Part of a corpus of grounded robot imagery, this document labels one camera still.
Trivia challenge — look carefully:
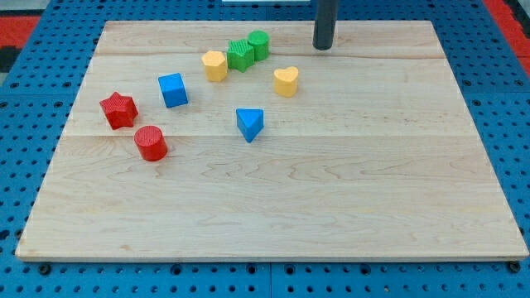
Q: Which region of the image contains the red cylinder block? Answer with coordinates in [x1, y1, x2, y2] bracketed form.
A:
[133, 125, 168, 161]

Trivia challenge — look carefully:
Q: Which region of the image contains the green star block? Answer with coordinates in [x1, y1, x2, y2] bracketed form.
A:
[226, 39, 254, 73]

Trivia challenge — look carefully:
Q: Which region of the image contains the green cylinder block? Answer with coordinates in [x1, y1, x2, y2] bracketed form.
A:
[248, 30, 270, 61]

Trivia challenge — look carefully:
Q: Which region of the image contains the yellow heart block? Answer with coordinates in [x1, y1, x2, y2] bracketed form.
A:
[273, 66, 299, 98]

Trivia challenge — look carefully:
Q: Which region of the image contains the blue triangle block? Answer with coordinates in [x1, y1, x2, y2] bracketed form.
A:
[236, 108, 264, 143]

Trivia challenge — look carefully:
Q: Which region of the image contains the blue cube block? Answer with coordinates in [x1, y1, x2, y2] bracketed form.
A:
[157, 73, 188, 108]

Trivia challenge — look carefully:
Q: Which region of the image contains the wooden board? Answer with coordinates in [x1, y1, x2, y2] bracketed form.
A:
[16, 21, 528, 262]

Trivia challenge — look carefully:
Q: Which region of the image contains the yellow pentagon block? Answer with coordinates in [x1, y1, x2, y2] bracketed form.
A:
[201, 50, 228, 82]

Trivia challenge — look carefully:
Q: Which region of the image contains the red star block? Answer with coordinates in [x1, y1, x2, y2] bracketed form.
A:
[99, 92, 138, 130]

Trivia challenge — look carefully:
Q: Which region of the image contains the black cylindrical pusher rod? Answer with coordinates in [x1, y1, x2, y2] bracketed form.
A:
[312, 0, 340, 50]

